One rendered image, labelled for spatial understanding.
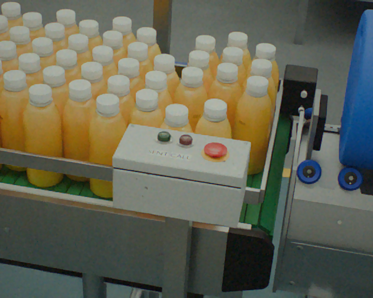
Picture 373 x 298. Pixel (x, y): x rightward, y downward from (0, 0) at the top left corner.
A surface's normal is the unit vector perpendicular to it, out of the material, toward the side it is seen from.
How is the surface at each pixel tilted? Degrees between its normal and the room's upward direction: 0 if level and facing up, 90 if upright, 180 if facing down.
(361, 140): 100
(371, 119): 81
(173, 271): 90
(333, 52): 0
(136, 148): 0
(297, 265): 110
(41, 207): 90
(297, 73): 0
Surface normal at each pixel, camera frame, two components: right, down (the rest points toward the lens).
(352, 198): -0.12, -0.08
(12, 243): -0.19, 0.54
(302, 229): -0.17, 0.24
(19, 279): 0.05, -0.83
